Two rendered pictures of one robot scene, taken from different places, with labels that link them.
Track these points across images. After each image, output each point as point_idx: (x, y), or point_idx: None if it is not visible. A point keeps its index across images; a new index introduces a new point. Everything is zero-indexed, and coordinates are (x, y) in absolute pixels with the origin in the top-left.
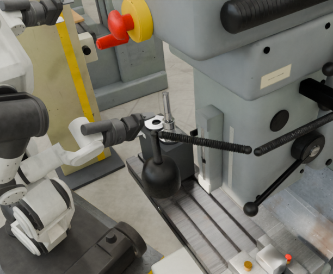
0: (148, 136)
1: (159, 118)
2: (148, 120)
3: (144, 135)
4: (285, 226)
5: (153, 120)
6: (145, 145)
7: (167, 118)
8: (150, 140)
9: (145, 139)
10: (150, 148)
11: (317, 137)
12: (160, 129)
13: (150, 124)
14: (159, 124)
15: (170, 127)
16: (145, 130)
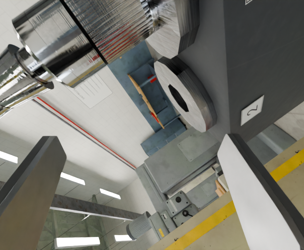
0: (229, 93)
1: (170, 96)
2: (193, 123)
3: (251, 109)
4: None
5: (185, 108)
6: None
7: (3, 67)
8: (246, 65)
9: (271, 93)
10: None
11: None
12: (173, 65)
13: (192, 112)
14: (170, 81)
15: (40, 7)
16: (224, 120)
